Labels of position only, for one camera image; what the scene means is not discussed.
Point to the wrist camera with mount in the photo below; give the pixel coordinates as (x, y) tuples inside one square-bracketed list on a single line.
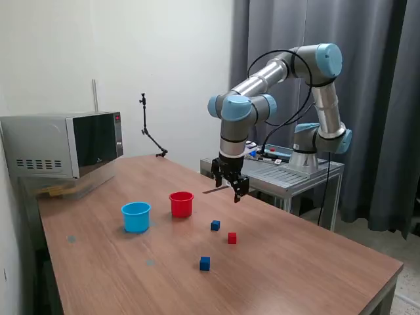
[(252, 149)]

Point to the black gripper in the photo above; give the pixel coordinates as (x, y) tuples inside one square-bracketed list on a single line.
[(230, 165)]

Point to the robot teach pendant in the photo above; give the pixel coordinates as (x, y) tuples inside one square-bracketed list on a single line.
[(279, 151)]

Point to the red cube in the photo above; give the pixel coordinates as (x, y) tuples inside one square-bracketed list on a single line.
[(232, 238)]

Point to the white wall pipe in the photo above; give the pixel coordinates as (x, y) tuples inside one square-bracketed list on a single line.
[(95, 95)]

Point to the red plastic cup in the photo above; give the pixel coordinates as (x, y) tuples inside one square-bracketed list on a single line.
[(181, 206)]

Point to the black tape strip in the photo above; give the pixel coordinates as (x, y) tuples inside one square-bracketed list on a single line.
[(213, 190)]

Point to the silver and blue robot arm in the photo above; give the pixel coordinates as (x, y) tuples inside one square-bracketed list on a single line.
[(262, 78)]

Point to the blue plastic cup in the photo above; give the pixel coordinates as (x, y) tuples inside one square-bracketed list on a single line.
[(136, 218)]

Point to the clear plastic box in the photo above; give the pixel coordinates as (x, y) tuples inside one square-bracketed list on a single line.
[(82, 188)]

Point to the blue cube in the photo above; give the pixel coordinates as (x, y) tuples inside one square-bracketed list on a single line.
[(204, 264), (215, 225)]

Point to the grey curtain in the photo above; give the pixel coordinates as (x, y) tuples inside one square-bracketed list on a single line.
[(377, 131)]

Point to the silver microwave oven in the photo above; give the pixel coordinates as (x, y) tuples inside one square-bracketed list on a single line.
[(39, 141)]

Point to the small table sticker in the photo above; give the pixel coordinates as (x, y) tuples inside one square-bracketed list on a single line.
[(71, 239), (150, 262)]

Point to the wooden block stack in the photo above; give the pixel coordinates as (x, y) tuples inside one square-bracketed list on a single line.
[(55, 192)]

